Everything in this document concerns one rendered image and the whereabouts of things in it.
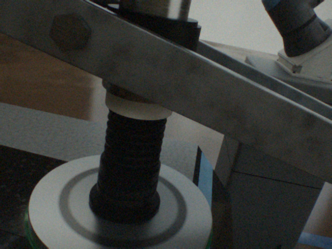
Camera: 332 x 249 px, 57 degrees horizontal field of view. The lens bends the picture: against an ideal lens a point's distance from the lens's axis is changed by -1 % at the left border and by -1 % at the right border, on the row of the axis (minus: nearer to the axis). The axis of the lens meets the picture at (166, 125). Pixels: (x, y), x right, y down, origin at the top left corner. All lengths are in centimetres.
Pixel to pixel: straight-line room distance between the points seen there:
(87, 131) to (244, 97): 38
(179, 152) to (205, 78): 33
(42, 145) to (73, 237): 24
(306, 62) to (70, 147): 100
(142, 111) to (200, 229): 15
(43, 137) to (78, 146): 6
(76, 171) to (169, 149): 20
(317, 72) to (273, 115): 108
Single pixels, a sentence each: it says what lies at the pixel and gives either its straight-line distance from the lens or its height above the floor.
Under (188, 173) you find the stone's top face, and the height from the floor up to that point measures 80.
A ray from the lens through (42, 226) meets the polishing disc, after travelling 35.
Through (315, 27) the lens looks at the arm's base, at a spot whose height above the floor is 104.
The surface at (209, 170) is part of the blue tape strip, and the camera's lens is 59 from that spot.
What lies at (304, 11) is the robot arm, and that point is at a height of 109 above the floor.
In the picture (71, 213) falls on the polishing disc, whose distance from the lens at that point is 36.
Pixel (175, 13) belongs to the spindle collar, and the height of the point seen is 105.
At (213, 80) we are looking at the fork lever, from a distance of 25.
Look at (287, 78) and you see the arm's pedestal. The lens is 123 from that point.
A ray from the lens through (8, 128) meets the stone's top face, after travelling 59.
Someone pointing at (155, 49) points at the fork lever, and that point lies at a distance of 24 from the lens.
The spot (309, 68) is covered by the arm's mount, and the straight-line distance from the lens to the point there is 133.
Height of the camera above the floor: 107
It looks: 23 degrees down
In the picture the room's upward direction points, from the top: 11 degrees clockwise
